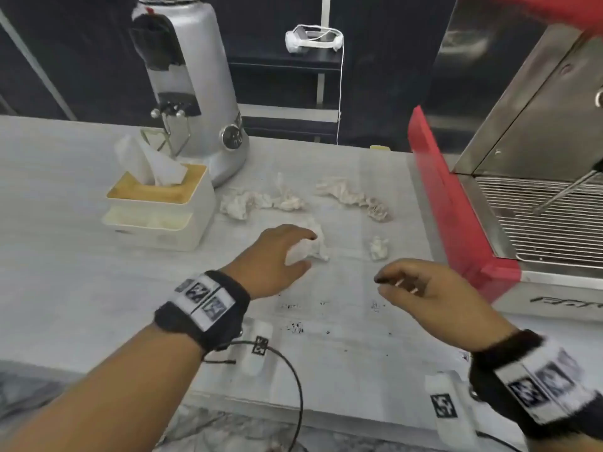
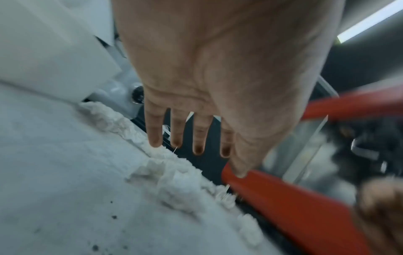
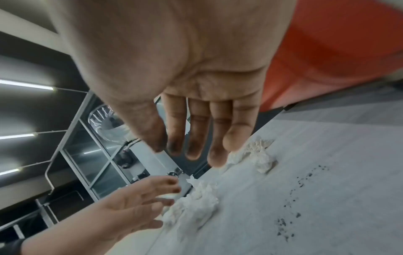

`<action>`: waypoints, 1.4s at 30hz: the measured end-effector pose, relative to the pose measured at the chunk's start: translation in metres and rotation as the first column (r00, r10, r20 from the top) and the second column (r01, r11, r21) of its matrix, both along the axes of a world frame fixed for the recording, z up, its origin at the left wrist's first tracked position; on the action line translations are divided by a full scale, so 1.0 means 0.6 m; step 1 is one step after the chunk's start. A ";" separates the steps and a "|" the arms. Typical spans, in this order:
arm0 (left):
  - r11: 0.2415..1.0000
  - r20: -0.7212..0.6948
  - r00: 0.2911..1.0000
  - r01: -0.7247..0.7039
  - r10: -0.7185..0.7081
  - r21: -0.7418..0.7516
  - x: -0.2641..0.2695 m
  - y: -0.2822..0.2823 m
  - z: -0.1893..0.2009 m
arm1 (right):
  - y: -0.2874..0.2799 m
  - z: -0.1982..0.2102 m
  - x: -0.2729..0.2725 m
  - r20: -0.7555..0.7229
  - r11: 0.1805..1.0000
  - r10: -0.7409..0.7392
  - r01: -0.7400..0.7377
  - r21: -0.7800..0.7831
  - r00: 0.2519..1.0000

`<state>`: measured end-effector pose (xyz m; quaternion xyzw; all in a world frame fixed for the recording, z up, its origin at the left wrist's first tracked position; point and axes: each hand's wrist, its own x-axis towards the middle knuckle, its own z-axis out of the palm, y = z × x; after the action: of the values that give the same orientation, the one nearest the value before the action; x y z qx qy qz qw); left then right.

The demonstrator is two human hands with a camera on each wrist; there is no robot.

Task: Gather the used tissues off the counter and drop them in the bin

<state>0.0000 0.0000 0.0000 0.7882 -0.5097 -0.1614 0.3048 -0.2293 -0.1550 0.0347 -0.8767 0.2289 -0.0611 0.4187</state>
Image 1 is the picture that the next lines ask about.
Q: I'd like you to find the metal steam wand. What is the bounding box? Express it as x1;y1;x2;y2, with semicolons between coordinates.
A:
532;159;603;216

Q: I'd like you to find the black wristband with markers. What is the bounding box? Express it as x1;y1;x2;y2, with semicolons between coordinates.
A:
468;330;603;439
154;270;252;352

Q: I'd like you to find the person's left hand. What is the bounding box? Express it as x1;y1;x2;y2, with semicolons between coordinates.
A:
220;224;319;301

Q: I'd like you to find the black shelf unit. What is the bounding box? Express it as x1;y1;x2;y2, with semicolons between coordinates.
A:
226;0;453;147

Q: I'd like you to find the white tissue box wooden lid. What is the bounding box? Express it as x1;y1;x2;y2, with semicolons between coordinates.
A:
101;162;218;253

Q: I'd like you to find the black right wristband with markers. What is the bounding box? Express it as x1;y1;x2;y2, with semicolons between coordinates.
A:
468;330;603;439

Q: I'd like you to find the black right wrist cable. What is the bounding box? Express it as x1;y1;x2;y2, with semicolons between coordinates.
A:
475;430;520;452

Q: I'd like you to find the black left wristband with markers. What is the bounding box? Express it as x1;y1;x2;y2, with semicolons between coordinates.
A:
154;270;252;352

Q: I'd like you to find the twisted crumpled white tissue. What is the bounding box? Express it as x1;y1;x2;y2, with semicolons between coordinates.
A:
272;172;307;213

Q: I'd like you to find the person's right forearm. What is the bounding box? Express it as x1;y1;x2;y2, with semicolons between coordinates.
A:
530;429;603;452

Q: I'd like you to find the thin white cable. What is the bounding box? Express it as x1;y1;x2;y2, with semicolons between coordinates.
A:
335;41;345;143

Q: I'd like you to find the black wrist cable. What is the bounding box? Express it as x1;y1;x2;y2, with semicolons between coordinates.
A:
203;340;305;452
475;430;520;452

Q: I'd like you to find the small white tissue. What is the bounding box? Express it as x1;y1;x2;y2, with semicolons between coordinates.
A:
285;219;331;263

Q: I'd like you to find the red espresso machine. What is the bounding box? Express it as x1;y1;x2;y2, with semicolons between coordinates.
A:
407;0;603;321

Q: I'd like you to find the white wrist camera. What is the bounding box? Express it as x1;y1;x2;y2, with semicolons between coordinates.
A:
424;371;479;451
239;320;274;376

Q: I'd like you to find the person's right hand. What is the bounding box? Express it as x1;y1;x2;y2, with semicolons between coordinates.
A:
374;258;517;352

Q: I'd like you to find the metal drip tray grate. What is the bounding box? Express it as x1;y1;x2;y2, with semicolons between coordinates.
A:
473;176;603;267

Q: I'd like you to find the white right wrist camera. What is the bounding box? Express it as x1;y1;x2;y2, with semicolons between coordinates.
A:
424;371;479;451

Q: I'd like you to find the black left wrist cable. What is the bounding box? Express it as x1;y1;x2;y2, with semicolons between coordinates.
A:
203;340;305;452

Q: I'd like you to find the wide crumpled white tissue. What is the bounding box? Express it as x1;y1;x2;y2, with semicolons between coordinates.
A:
219;190;274;222

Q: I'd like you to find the tiny crumpled white tissue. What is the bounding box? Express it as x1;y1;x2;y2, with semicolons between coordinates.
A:
368;236;391;262

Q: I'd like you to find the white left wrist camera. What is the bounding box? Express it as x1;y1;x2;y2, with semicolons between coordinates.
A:
239;320;274;376

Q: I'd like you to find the person's left forearm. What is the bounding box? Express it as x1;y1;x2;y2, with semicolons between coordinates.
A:
0;322;204;452

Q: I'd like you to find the long crumpled white tissue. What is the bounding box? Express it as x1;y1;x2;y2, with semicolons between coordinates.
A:
314;177;393;223

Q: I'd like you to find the silver coffee grinder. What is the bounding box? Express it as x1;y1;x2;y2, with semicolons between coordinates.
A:
128;0;251;188

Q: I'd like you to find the clean white tissue sheet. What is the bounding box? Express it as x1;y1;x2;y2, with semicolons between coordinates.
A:
113;133;188;188

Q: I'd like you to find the white headset device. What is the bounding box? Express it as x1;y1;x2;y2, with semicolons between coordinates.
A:
285;24;344;55

